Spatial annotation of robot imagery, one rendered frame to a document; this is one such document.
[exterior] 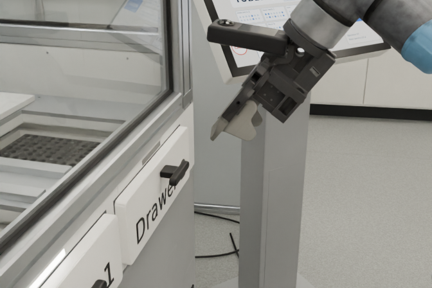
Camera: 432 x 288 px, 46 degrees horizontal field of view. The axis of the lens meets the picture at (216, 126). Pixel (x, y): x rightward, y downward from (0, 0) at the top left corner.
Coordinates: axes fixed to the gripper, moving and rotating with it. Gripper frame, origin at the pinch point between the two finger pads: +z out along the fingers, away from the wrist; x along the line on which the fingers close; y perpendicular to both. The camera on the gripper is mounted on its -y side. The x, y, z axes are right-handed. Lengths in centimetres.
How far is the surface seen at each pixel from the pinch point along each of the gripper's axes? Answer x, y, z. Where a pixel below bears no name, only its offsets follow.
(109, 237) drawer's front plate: -19.9, -2.5, 12.5
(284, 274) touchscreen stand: 64, 50, 60
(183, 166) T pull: 1.2, 0.0, 10.3
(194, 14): 127, -31, 30
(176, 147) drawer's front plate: 7.2, -2.9, 11.9
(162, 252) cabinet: 2.8, 7.2, 29.3
